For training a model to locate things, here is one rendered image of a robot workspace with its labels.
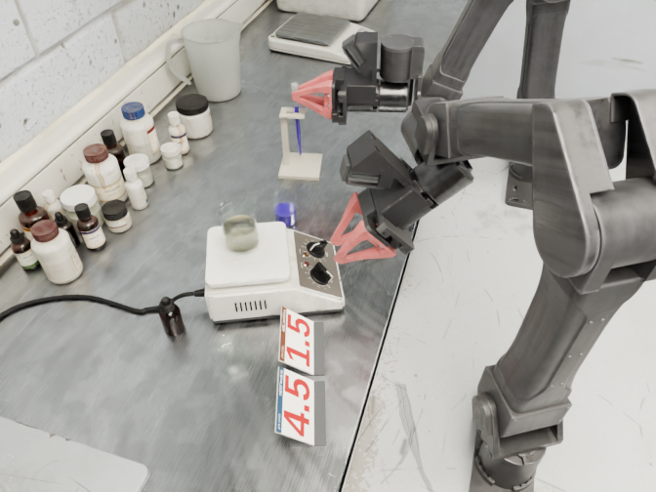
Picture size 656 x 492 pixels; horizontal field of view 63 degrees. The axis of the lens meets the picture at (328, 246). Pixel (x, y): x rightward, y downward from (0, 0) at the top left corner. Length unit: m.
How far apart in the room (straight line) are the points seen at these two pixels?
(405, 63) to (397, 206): 0.35
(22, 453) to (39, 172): 0.49
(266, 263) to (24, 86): 0.54
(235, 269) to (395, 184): 0.26
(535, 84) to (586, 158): 0.60
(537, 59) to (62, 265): 0.82
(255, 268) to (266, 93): 0.67
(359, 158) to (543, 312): 0.26
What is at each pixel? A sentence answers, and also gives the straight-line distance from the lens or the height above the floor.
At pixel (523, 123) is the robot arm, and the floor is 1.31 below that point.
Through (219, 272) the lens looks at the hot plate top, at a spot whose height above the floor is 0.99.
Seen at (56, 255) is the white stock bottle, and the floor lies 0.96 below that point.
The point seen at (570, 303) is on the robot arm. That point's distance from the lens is 0.46.
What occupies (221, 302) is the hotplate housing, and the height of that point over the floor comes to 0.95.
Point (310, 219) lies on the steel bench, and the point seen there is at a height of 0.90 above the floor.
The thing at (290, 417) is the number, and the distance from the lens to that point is 0.70.
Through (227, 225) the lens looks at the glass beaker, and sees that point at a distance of 0.76.
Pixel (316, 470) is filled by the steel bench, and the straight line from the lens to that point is 0.70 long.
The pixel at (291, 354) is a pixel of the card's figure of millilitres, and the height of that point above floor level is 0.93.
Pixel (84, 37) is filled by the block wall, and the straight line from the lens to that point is 1.19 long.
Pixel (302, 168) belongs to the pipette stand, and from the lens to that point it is 1.08.
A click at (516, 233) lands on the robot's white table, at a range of 1.00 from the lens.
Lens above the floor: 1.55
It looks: 45 degrees down
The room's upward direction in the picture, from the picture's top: straight up
